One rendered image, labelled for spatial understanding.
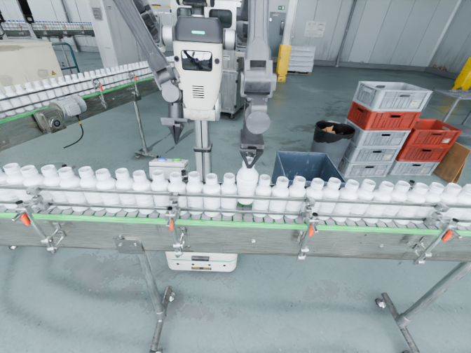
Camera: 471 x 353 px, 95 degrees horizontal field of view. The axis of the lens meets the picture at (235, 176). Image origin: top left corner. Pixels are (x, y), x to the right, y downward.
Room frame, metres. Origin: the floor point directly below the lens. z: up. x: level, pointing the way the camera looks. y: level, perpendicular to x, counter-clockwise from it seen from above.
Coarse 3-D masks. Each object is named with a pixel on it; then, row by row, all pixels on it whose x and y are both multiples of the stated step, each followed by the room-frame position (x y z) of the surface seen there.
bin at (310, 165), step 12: (276, 156) 1.17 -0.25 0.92; (288, 156) 1.19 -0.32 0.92; (300, 156) 1.19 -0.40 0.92; (312, 156) 1.19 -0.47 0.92; (324, 156) 1.20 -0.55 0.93; (276, 168) 1.12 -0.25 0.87; (288, 168) 1.19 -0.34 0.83; (300, 168) 1.19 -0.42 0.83; (312, 168) 1.19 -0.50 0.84; (324, 168) 1.15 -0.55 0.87; (336, 168) 1.03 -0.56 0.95; (276, 180) 1.06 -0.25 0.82; (312, 180) 1.20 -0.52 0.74; (324, 180) 1.10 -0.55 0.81
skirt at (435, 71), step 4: (428, 68) 12.67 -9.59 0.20; (432, 68) 12.43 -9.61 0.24; (428, 72) 12.54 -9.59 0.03; (432, 72) 12.28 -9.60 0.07; (436, 72) 12.07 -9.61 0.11; (440, 72) 11.83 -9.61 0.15; (444, 72) 11.60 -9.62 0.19; (448, 72) 11.42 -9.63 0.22; (444, 76) 11.48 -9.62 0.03; (448, 76) 11.30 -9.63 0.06; (452, 76) 11.08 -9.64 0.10; (456, 76) 10.88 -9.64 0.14
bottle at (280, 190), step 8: (280, 176) 0.60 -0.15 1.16; (280, 184) 0.57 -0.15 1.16; (272, 192) 0.58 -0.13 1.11; (280, 192) 0.56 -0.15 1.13; (288, 192) 0.57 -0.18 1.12; (272, 200) 0.57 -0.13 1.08; (280, 200) 0.56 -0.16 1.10; (272, 208) 0.56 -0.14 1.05; (280, 208) 0.56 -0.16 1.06; (272, 216) 0.56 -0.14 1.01; (280, 216) 0.56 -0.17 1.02
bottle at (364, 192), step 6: (366, 180) 0.62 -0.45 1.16; (360, 186) 0.61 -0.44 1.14; (366, 186) 0.59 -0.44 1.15; (372, 186) 0.59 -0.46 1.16; (360, 192) 0.59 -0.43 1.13; (366, 192) 0.59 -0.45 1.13; (360, 198) 0.58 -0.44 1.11; (366, 198) 0.57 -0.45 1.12; (354, 204) 0.59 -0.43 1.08; (360, 204) 0.58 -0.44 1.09; (354, 210) 0.58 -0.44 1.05; (360, 210) 0.57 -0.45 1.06
